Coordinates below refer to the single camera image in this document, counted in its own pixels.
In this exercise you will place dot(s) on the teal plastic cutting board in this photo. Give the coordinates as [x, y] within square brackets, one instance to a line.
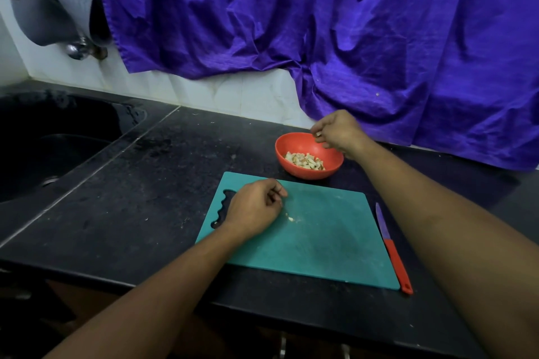
[328, 232]

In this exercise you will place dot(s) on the person's right forearm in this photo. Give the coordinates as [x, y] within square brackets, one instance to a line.
[455, 237]

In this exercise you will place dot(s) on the person's left forearm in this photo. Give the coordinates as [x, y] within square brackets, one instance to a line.
[143, 312]

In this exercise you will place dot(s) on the orange bowl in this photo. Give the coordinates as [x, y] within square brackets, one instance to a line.
[291, 146]

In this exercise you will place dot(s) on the pile of diced apple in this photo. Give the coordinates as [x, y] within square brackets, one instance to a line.
[289, 217]

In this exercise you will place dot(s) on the purple cloth curtain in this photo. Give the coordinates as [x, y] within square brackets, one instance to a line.
[404, 43]

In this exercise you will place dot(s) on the dark kitchen sink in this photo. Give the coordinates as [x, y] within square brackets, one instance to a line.
[55, 140]

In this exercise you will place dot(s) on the person's right hand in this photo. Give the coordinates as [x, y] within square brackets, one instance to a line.
[338, 131]

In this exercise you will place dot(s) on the person's left hand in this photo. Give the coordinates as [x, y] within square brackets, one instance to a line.
[251, 210]

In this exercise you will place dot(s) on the metal faucet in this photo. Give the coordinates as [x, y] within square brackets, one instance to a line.
[59, 9]

